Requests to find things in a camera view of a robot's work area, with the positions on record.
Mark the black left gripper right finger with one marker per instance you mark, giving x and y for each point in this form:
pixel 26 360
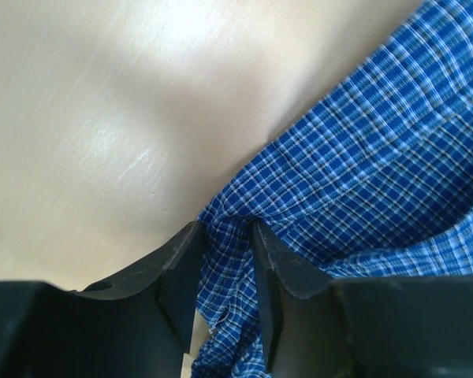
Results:
pixel 314 325

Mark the blue checkered long sleeve shirt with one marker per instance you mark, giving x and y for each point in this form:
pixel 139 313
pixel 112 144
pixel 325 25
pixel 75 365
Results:
pixel 374 180

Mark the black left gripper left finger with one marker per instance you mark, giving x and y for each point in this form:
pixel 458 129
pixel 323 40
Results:
pixel 135 323

